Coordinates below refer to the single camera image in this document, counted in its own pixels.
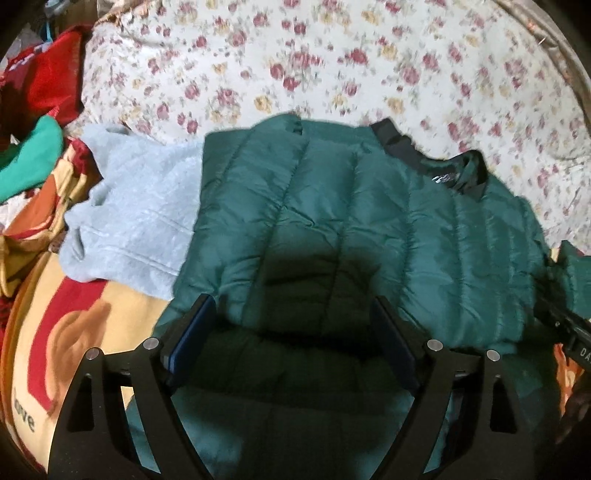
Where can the red cloth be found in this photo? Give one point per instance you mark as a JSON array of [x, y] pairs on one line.
[[51, 78]]

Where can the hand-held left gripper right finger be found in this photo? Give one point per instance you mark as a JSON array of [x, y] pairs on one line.
[[392, 341]]

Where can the dark green puffer jacket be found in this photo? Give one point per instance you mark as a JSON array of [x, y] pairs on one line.
[[351, 221]]

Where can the bright green cloth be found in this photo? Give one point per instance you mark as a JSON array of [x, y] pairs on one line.
[[37, 152]]

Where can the beige fringed cover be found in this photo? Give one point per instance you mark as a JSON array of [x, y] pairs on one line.
[[554, 41]]

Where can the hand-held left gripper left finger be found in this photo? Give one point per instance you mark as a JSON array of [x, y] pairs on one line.
[[194, 332]]

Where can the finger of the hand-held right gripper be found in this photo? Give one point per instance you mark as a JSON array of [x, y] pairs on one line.
[[554, 300]]

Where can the yellow red printed blanket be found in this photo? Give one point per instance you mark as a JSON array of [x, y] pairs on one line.
[[69, 323]]

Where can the light blue fleece garment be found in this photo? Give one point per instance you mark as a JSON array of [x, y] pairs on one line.
[[138, 207]]

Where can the floral bedsheet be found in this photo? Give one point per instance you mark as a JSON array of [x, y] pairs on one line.
[[323, 60]]

